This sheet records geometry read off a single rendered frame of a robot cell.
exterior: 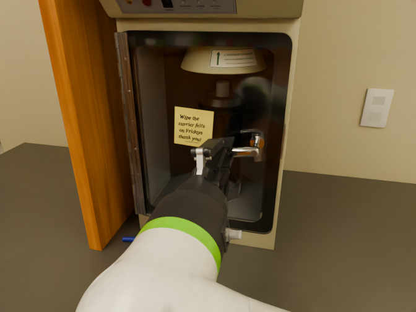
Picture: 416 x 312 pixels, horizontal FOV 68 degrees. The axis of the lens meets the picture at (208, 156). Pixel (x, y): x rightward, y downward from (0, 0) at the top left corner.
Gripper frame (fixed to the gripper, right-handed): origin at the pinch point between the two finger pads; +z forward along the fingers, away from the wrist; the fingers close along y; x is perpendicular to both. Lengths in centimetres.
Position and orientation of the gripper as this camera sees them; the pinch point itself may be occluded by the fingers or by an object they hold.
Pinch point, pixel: (224, 152)
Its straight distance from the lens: 55.5
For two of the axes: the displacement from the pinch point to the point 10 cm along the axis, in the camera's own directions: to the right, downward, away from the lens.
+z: 2.3, -4.2, 8.8
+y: -1.5, -9.1, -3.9
